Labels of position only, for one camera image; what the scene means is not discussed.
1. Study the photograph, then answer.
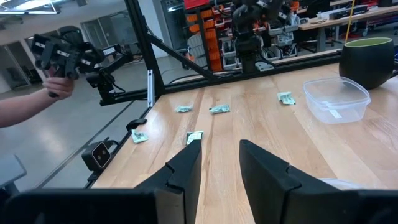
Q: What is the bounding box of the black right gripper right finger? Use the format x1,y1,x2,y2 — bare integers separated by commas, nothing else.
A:
238,139,358,224

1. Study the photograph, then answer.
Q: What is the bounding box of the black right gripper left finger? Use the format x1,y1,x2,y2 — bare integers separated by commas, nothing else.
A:
133,139,203,224

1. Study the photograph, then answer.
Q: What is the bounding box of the person's forearm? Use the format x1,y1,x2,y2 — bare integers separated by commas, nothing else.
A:
0,88,52,129

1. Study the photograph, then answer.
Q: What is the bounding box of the orange storage bin shelf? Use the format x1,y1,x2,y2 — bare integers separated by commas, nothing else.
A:
185,2,224,72

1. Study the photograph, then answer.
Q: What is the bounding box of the clear rectangular plastic container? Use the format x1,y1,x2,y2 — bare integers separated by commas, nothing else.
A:
303,76,372,125

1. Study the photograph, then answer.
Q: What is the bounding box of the person's hand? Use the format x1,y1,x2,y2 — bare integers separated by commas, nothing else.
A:
42,76,75,100

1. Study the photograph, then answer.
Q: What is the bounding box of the green cup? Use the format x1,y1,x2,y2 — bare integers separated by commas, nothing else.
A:
338,37,396,90

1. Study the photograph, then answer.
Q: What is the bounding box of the red storage box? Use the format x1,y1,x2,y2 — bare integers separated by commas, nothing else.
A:
183,0,210,10

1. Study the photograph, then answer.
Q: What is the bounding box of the wooden workbench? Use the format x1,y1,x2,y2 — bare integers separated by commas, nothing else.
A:
298,4,398,52

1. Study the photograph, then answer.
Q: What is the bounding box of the black frame clamp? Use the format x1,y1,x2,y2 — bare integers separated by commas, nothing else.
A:
126,118,148,131

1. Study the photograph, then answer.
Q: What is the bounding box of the black table-level camera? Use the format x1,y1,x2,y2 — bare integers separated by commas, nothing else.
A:
81,141,112,172

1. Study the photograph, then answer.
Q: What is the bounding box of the silver frame bracket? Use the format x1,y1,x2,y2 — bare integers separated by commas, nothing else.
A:
147,69,155,108

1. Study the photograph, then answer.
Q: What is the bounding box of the black aluminium table frame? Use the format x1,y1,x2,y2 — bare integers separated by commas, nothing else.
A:
37,0,398,190

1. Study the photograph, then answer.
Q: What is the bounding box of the black leader handle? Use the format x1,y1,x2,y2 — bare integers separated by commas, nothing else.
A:
30,25,105,98

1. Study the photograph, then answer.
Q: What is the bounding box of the yellow hanging cable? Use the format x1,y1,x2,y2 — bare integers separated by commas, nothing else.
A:
344,0,356,44

